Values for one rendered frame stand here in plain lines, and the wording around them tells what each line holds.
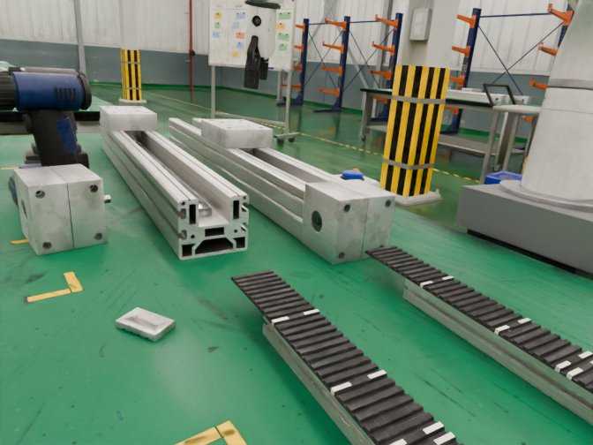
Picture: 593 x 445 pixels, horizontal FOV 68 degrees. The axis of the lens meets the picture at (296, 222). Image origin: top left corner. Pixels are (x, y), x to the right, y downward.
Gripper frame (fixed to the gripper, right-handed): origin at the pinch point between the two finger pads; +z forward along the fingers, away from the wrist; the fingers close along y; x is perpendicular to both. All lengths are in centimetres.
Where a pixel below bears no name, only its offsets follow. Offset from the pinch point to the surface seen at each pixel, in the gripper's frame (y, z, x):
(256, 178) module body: -26.8, 11.1, -7.2
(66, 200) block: -52, 7, 13
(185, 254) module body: -51, 12, -3
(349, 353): -72, 3, -25
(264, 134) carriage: -9.1, 9.0, -4.7
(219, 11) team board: 563, 55, 177
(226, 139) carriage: -14.4, 9.5, 2.2
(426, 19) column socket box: 286, 2, -71
